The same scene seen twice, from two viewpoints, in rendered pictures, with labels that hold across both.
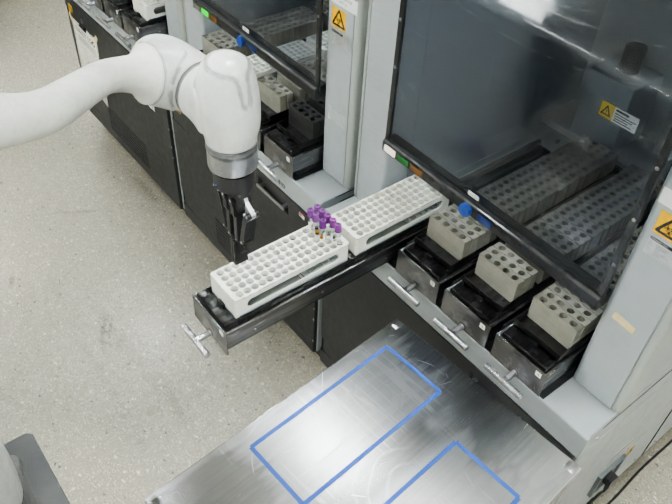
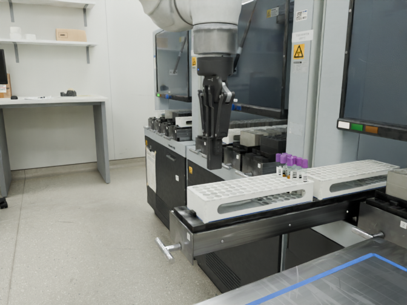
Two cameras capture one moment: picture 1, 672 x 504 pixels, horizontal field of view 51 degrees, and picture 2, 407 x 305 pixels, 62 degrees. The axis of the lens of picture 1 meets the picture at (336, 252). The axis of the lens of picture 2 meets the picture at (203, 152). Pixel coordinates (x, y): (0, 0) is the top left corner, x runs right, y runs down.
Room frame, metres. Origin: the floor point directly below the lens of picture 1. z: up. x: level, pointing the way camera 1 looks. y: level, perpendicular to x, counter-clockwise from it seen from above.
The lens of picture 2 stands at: (0.31, 0.03, 1.11)
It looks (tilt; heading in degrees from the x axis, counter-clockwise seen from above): 13 degrees down; 15
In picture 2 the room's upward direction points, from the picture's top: straight up
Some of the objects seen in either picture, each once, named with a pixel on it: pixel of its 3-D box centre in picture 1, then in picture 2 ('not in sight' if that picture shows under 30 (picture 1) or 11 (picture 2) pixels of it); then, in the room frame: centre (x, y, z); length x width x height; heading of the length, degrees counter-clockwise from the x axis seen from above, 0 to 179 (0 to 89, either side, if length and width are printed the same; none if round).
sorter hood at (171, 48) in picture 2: not in sight; (204, 50); (2.59, 0.64, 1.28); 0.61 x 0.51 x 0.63; 41
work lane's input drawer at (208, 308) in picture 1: (330, 259); (295, 208); (1.16, 0.01, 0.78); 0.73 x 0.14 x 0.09; 131
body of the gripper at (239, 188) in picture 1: (234, 186); (214, 79); (1.00, 0.19, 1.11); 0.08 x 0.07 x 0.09; 40
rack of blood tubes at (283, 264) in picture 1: (281, 267); (251, 196); (1.07, 0.12, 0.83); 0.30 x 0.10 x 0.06; 131
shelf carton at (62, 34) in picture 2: not in sight; (71, 36); (3.56, 2.36, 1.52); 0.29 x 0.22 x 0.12; 129
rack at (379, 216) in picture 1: (391, 212); (347, 179); (1.27, -0.12, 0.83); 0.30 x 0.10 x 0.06; 131
